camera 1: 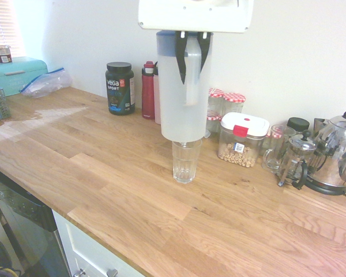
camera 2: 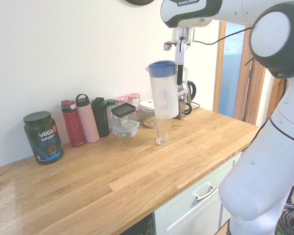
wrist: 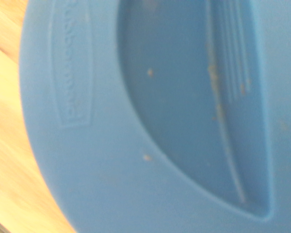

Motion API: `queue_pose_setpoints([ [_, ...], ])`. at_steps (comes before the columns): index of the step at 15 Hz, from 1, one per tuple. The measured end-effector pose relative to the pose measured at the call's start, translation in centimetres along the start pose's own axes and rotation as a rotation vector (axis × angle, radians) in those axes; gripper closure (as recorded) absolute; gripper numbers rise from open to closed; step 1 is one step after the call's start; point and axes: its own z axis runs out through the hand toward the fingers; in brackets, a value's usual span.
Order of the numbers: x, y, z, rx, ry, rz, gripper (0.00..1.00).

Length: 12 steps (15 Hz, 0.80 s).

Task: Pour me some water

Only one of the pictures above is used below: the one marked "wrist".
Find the translucent pitcher with blue lid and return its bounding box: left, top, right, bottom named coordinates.
left=18, top=0, right=291, bottom=233

